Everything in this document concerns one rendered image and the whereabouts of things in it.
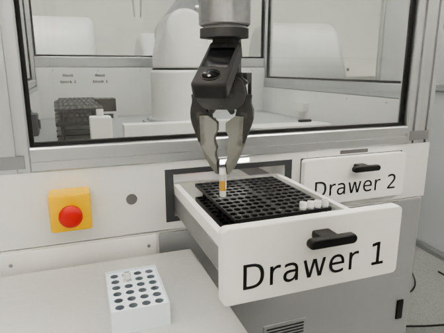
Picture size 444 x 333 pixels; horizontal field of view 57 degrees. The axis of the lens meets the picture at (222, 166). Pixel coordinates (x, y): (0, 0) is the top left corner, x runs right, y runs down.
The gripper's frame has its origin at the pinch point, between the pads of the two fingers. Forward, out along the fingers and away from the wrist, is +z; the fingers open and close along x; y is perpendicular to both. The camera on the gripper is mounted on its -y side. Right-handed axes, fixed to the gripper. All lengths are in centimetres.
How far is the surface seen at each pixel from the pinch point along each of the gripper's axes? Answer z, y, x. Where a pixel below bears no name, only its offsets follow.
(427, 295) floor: 99, 146, -79
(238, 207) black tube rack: 8.5, 5.9, -1.6
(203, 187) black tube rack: 8.7, 17.7, 7.3
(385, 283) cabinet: 42, 48, -36
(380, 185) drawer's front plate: 14, 44, -32
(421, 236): 91, 209, -92
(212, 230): 9.7, -1.9, 1.2
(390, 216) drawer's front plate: 7.2, 2.5, -25.3
